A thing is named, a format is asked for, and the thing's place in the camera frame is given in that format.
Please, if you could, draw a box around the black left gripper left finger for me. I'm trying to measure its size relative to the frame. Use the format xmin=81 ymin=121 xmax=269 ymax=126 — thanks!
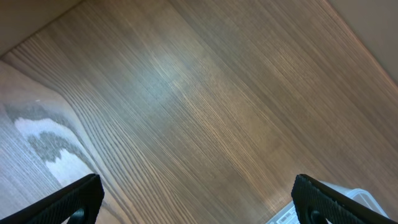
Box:
xmin=1 ymin=174 xmax=104 ymax=224

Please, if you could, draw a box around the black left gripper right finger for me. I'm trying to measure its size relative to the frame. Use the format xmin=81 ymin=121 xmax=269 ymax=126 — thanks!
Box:
xmin=291 ymin=174 xmax=397 ymax=224

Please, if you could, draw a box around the clear plastic container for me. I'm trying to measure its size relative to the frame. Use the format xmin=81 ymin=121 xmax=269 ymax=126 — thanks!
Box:
xmin=266 ymin=181 xmax=389 ymax=224

